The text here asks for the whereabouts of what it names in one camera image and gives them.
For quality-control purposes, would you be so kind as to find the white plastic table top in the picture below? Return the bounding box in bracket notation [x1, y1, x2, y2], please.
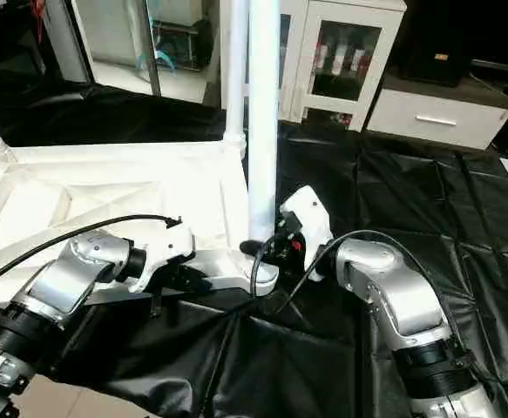
[0, 139, 282, 319]

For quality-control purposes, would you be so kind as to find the black plastic mat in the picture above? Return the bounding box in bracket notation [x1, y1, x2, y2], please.
[0, 80, 508, 418]

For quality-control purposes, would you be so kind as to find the white glass door cabinet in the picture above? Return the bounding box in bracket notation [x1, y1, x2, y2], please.
[219, 0, 408, 133]

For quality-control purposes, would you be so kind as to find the white drawer unit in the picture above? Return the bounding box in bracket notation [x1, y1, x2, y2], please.
[365, 87, 508, 152]

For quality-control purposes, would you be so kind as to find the teal floor stand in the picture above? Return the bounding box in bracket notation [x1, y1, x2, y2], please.
[139, 48, 178, 76]

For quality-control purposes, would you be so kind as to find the black box device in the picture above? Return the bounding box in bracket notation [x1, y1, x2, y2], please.
[415, 35, 474, 88]

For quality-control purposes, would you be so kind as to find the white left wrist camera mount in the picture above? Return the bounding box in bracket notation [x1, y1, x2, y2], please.
[130, 222, 196, 294]

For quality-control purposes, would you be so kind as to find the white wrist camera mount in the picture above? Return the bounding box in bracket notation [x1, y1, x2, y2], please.
[130, 222, 196, 294]
[278, 185, 335, 281]

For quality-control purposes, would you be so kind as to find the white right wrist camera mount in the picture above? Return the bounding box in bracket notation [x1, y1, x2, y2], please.
[278, 185, 335, 281]

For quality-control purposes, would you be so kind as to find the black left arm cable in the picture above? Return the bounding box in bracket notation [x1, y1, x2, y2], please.
[0, 213, 183, 299]

